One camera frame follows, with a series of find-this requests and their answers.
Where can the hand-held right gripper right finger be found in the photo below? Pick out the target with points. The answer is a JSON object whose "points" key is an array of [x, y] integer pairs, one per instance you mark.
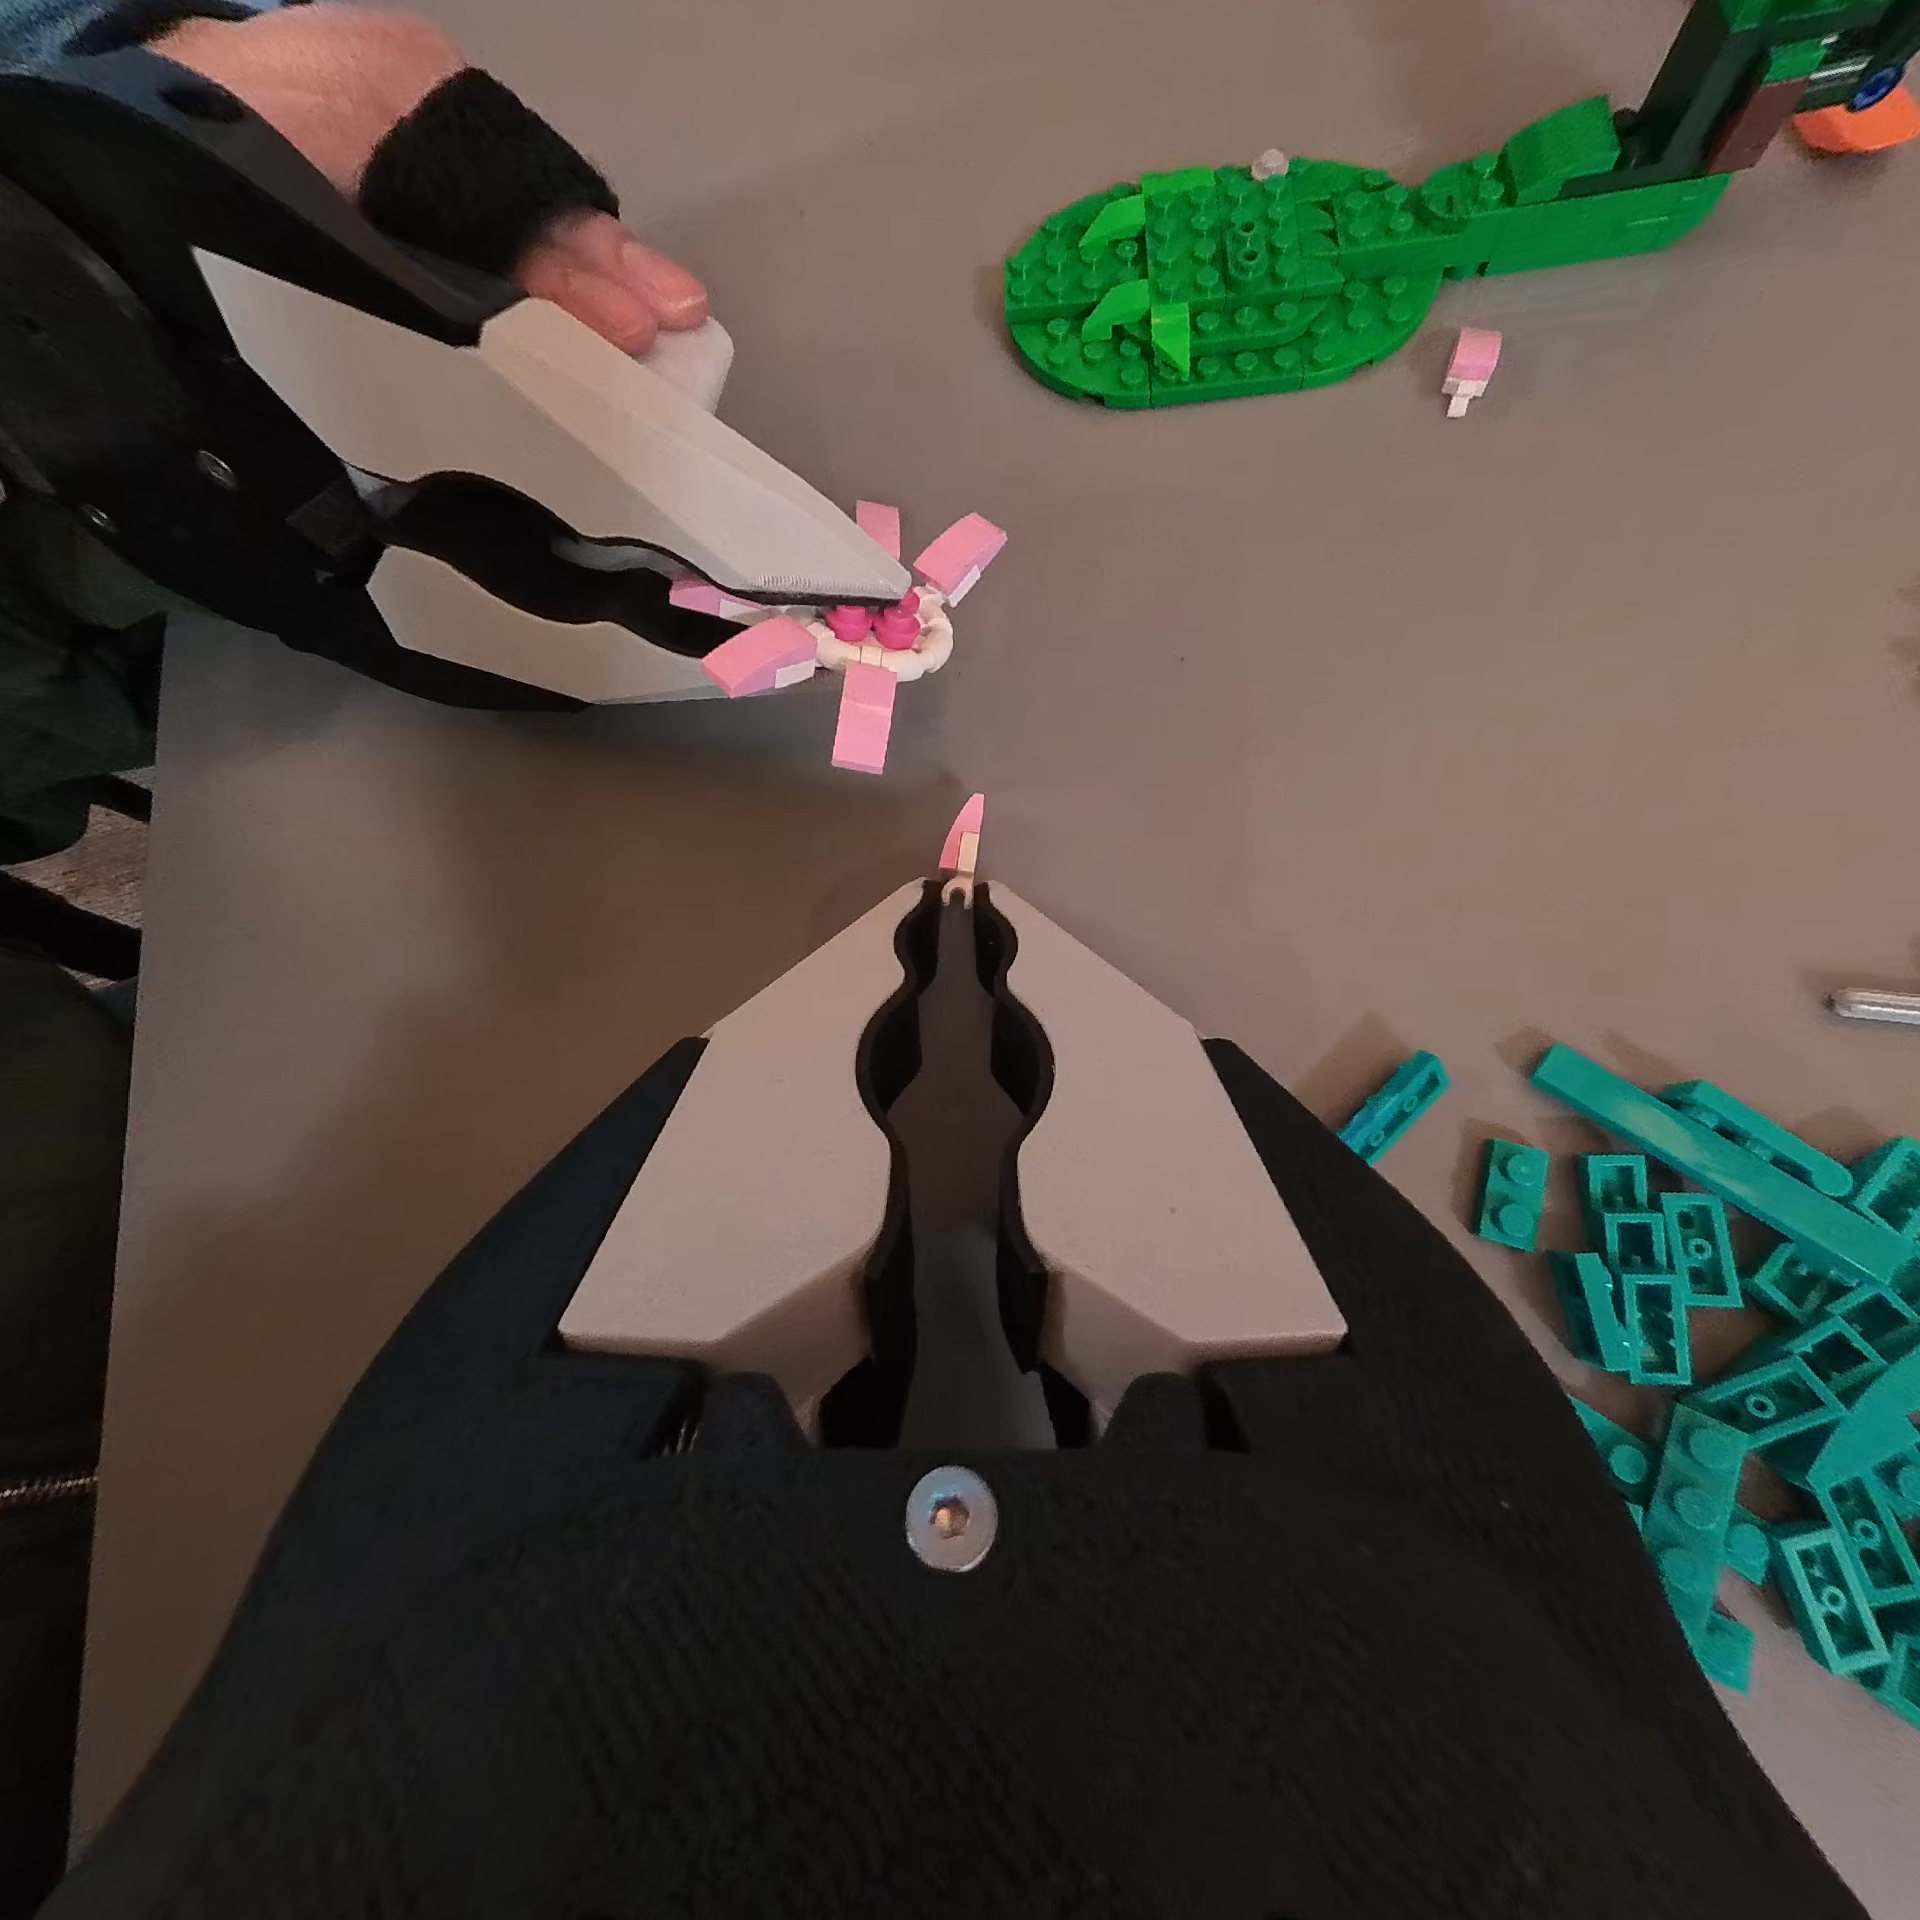
{"points": [[1186, 1200]]}

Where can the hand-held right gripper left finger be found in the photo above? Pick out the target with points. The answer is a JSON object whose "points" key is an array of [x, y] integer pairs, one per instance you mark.
{"points": [[721, 1200]]}

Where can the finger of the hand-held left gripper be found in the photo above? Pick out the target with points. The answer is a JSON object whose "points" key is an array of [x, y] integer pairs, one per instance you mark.
{"points": [[571, 435], [511, 629]]}

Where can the pink lego flower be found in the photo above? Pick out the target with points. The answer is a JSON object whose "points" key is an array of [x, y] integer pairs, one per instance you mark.
{"points": [[862, 727]]}

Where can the pink lego petal piece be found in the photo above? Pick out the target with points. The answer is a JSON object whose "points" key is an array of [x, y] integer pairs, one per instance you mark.
{"points": [[964, 840], [1476, 358]]}

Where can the pile of teal lego bricks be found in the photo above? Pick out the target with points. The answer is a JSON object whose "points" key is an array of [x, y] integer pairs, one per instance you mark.
{"points": [[1694, 1243]]}

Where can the green lego leaf base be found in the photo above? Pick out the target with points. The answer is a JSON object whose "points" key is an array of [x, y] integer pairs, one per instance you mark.
{"points": [[1230, 285]]}

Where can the person's left hand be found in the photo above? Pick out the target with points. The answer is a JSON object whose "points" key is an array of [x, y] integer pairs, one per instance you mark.
{"points": [[301, 89]]}

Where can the silver metal rod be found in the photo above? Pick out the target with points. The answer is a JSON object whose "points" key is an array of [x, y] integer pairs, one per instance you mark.
{"points": [[1875, 1003]]}

